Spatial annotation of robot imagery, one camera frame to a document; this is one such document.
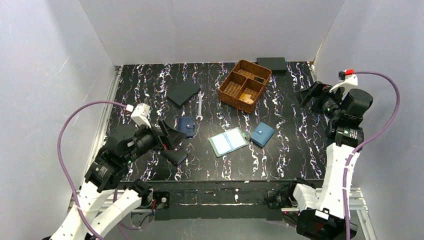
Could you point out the aluminium frame rail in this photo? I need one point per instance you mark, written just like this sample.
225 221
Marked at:
100 134

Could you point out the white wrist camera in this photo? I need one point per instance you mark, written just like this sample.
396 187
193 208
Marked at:
139 114
349 80

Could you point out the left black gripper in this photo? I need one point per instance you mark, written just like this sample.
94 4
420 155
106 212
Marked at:
164 135

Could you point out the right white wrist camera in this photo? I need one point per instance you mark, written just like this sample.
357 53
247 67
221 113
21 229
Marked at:
349 80

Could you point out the black VIP credit card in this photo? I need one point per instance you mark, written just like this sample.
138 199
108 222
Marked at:
260 80

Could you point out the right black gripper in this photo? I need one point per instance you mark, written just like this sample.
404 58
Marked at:
318 97

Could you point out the brown woven divided basket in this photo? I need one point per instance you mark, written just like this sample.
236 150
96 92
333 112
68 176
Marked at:
241 80

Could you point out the black card holder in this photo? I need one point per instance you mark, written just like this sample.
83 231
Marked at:
176 158

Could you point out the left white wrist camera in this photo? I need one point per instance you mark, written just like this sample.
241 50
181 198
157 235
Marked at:
139 114

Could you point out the brown credit card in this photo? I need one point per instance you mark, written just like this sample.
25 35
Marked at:
246 98

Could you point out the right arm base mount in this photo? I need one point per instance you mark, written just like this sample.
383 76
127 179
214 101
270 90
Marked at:
283 197

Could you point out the green card holder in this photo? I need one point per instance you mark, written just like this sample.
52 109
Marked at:
228 141

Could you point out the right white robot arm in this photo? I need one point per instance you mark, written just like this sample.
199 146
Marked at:
327 216

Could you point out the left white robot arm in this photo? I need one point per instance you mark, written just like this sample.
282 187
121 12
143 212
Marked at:
124 145

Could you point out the light blue card holder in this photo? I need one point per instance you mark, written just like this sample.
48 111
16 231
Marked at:
262 134

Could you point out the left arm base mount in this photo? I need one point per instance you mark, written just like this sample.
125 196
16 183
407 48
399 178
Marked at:
159 198

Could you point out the navy blue card holder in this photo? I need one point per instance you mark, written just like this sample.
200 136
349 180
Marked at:
186 125

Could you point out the black flat square pad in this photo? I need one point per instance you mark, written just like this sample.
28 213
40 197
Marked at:
183 92

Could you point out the black rectangular box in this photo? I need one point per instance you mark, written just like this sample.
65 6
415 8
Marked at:
275 64

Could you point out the silver open-end wrench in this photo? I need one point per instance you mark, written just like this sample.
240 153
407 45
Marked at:
199 116

